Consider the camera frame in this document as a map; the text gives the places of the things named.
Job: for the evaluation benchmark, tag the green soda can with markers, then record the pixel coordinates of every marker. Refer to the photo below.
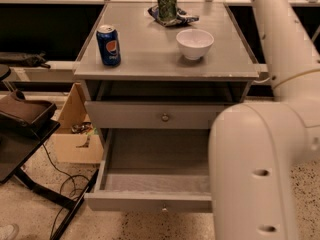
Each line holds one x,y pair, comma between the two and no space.
167,4

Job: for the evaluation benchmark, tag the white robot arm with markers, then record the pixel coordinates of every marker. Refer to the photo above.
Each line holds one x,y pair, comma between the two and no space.
252,147

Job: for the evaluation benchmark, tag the blue Pepsi can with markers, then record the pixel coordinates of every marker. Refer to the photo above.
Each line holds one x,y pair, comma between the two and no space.
108,44

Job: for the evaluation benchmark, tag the grey drawer cabinet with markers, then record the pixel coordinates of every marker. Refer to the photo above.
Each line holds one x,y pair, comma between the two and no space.
152,69

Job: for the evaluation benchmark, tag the closed grey top drawer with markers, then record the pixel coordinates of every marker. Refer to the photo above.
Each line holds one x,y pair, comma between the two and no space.
152,115

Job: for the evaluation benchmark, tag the open grey middle drawer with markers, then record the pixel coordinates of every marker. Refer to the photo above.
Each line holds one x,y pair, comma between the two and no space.
153,171

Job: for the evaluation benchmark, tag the blue chip bag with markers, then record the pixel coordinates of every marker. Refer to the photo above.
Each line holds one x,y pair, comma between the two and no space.
182,17

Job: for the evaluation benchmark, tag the white ceramic bowl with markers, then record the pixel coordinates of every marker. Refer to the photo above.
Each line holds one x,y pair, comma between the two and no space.
194,43

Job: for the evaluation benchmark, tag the black cloth on ledge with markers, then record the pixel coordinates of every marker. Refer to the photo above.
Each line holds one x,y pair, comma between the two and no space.
18,59

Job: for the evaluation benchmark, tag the cardboard box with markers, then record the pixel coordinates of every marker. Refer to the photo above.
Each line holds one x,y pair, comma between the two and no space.
76,140

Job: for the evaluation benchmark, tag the brown padded object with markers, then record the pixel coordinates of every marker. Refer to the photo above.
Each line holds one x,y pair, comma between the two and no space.
17,111

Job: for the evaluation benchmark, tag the black side table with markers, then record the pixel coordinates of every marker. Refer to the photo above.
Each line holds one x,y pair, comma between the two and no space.
16,149

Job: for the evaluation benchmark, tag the white shoe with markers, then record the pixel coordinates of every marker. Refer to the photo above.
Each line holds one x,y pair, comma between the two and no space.
9,232

